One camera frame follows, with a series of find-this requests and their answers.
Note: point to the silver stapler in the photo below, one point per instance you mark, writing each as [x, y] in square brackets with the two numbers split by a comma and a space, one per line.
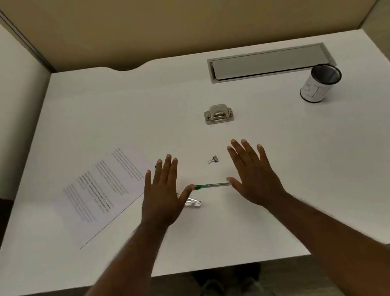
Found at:
[193, 203]

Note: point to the person's left hand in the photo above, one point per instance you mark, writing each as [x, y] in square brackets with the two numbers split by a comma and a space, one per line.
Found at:
[161, 203]

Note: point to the small black binder clip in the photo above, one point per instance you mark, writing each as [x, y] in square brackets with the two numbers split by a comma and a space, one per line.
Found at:
[213, 159]

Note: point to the person's left forearm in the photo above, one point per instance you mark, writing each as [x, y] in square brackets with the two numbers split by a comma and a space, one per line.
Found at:
[116, 283]

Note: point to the silver hole punch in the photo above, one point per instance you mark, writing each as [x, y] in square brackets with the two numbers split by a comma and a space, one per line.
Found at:
[218, 114]

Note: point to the white black mesh pen holder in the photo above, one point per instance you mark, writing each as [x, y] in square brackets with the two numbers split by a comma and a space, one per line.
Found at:
[318, 84]

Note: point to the person's left middle finger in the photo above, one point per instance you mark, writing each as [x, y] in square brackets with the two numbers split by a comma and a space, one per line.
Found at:
[167, 170]

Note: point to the beige desk partition panel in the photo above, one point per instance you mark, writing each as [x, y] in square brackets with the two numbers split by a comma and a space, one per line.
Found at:
[192, 11]

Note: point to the person's left thumb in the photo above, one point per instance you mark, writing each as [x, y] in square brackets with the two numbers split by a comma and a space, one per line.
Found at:
[187, 194]

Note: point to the green pen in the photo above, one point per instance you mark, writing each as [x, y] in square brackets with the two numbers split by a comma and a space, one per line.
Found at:
[213, 185]

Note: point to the person's right hand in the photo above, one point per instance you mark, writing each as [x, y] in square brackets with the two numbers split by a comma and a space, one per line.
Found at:
[257, 181]

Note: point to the person's right middle finger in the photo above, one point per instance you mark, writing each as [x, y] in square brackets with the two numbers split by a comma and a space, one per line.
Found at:
[242, 154]

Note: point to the person's right grey shoe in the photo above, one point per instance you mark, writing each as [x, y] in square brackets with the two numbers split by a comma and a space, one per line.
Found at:
[251, 291]

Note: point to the person's right forearm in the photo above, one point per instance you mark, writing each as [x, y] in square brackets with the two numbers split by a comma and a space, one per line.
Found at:
[348, 244]

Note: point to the person's right little finger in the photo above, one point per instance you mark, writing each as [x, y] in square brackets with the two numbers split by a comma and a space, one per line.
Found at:
[263, 159]

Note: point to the person's right thumb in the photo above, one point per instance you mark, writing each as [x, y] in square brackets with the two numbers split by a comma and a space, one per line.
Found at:
[234, 183]

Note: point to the person's left little finger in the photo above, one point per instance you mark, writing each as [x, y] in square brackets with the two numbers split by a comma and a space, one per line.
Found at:
[149, 183]

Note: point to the printed white paper sheet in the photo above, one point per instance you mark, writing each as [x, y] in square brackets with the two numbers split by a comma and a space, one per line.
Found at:
[105, 194]

